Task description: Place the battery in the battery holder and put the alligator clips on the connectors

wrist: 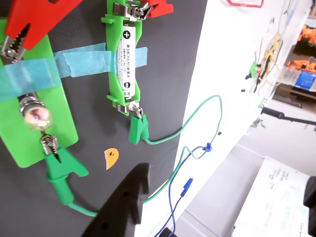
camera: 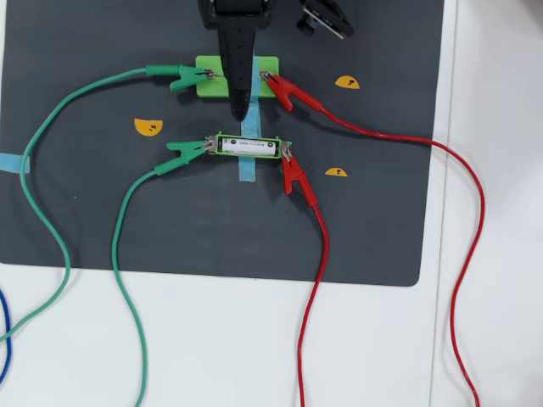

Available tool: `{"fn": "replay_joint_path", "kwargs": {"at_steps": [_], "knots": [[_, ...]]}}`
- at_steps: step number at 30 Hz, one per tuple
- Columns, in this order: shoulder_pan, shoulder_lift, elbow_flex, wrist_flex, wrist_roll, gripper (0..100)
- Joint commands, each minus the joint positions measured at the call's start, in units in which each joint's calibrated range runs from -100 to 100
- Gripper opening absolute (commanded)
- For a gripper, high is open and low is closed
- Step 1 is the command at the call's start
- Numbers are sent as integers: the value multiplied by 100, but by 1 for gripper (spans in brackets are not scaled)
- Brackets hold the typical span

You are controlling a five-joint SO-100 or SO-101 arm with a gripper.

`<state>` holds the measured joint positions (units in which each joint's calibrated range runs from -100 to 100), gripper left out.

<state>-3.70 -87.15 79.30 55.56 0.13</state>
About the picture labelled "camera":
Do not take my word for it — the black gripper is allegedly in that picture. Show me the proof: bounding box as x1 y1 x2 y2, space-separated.
197 0 272 122

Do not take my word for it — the red alligator clip lead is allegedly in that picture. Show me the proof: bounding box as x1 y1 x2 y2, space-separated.
279 143 330 407
259 70 486 407

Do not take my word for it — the white AA battery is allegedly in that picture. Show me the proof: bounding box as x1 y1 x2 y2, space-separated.
223 136 279 156

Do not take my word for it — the green alligator clip lead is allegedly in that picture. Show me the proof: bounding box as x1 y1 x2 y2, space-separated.
110 139 212 407
0 63 221 343

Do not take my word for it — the green battery holder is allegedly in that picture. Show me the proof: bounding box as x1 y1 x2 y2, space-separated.
204 131 294 159

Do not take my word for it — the green connector block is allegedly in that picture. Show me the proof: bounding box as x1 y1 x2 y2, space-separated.
194 55 281 99

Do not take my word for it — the long blue tape strip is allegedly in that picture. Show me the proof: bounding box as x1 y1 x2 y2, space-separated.
238 54 263 182

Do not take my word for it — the dark grey work mat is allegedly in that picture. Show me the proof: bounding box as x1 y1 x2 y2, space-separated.
0 0 445 287

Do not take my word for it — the short blue tape strip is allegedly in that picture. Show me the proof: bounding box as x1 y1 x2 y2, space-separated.
0 153 31 174

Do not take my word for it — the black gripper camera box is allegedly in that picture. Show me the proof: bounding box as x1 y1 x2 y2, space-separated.
296 0 355 40

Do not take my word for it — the blue cable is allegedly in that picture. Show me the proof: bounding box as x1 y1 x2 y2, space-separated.
0 289 13 382

